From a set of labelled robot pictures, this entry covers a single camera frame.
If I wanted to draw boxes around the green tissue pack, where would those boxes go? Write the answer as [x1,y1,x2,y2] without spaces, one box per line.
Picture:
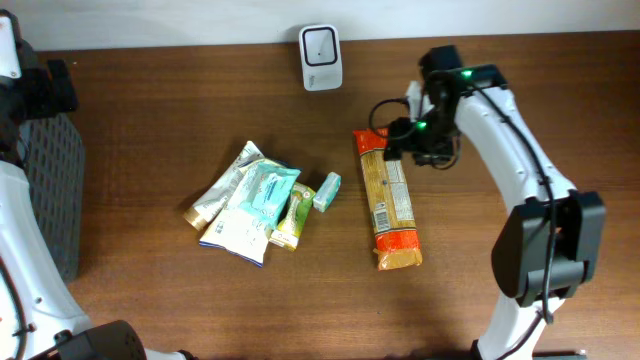
[313,172,342,213]

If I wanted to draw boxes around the orange spaghetti package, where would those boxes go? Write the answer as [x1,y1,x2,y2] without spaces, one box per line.
[353,129,423,271]

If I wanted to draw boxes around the teal wet wipes pack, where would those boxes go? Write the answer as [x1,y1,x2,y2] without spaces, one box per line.
[229,159,301,228]

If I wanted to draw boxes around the green yellow snack packet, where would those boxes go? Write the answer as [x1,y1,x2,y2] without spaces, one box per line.
[269,182,316,251]

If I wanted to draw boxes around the white blue snack bag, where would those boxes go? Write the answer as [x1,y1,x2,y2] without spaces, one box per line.
[199,193,277,267]

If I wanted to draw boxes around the white gold cream tube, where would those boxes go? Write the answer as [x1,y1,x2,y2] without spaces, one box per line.
[183,141,264,231]

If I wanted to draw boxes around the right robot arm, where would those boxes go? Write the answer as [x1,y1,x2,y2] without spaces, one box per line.
[383,45,606,359]

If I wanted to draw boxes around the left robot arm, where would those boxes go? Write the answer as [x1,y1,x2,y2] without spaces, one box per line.
[1,10,192,360]

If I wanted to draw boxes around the white barcode scanner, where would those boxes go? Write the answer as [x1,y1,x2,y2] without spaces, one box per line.
[298,24,343,92]

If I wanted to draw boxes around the grey plastic mesh basket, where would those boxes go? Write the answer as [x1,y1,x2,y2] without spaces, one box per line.
[18,114,85,284]

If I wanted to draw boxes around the right black camera cable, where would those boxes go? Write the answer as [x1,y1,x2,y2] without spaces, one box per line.
[368,97,419,142]

